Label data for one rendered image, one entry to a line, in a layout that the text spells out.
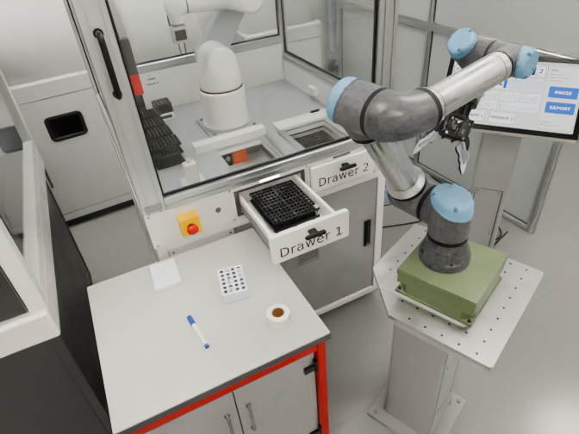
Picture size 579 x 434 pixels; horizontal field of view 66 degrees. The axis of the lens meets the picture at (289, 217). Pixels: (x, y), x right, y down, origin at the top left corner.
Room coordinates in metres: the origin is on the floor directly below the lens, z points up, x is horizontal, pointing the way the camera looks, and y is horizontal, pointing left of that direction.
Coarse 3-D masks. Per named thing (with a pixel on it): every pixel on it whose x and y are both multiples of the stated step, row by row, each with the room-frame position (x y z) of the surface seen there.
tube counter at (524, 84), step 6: (510, 78) 1.69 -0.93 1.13; (498, 84) 1.70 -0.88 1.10; (504, 84) 1.69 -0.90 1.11; (510, 84) 1.68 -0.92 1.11; (516, 84) 1.67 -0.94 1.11; (522, 84) 1.66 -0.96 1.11; (528, 84) 1.65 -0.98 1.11; (534, 84) 1.64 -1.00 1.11; (540, 84) 1.63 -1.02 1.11; (534, 90) 1.63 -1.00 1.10; (540, 90) 1.62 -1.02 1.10
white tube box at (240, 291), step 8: (240, 264) 1.11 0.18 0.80; (224, 272) 1.08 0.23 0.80; (232, 272) 1.08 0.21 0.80; (224, 280) 1.05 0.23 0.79; (232, 280) 1.04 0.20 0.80; (240, 280) 1.05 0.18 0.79; (224, 288) 1.02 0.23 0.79; (240, 288) 1.00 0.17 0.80; (224, 296) 0.98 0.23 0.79; (232, 296) 0.98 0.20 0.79; (240, 296) 0.99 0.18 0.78; (248, 296) 0.99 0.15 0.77
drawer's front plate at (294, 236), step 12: (324, 216) 1.16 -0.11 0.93; (336, 216) 1.17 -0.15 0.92; (348, 216) 1.18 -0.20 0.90; (300, 228) 1.11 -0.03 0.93; (324, 228) 1.15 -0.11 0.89; (348, 228) 1.18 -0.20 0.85; (276, 240) 1.08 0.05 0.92; (288, 240) 1.09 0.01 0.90; (300, 240) 1.11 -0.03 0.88; (312, 240) 1.13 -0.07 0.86; (324, 240) 1.15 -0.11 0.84; (276, 252) 1.08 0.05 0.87; (300, 252) 1.11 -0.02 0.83
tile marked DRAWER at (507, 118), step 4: (492, 112) 1.63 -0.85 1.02; (496, 112) 1.63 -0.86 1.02; (500, 112) 1.62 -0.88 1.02; (504, 112) 1.62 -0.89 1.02; (492, 116) 1.62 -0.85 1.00; (496, 116) 1.62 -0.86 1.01; (500, 116) 1.61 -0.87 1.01; (504, 116) 1.60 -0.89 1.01; (508, 116) 1.60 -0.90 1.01; (512, 116) 1.59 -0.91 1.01; (488, 120) 1.62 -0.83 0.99; (492, 120) 1.61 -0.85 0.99; (496, 120) 1.61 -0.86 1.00; (500, 120) 1.60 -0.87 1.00; (504, 120) 1.59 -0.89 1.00; (508, 120) 1.59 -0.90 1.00; (512, 120) 1.58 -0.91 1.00; (508, 124) 1.58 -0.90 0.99; (512, 124) 1.57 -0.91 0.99
